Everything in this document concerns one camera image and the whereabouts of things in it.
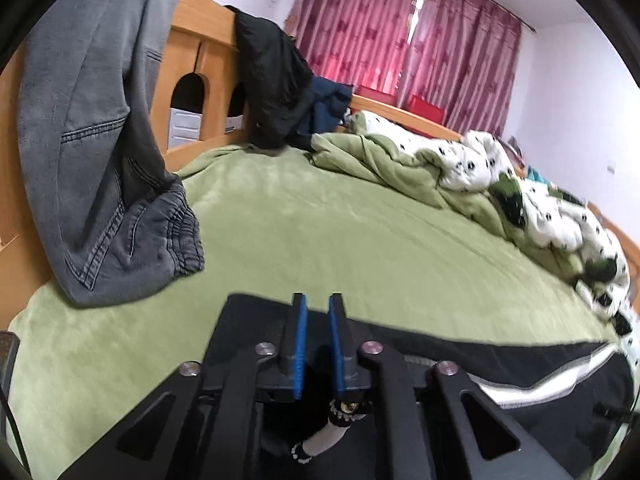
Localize dark device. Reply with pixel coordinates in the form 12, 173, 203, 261
0, 331, 22, 411

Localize grey denim pants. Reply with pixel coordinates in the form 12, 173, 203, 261
17, 0, 206, 308

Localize black pants with white stripe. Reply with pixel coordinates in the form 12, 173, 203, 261
202, 292, 636, 480

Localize wooden bed frame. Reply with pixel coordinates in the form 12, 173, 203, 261
0, 0, 640, 331

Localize white floral quilt green lining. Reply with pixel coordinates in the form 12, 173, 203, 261
307, 110, 640, 356

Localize red box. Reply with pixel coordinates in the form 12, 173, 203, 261
406, 95, 447, 123
357, 85, 398, 106

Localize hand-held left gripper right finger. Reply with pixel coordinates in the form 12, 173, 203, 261
327, 293, 574, 480

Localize black jacket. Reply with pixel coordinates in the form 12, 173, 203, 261
225, 5, 316, 151

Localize green bed sheet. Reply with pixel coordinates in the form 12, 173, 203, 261
7, 142, 621, 480

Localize red patterned curtain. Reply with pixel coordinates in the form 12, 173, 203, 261
285, 0, 523, 136

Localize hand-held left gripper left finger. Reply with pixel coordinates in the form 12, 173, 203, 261
57, 292, 308, 480

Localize navy blue garment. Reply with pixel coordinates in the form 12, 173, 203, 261
287, 76, 353, 150

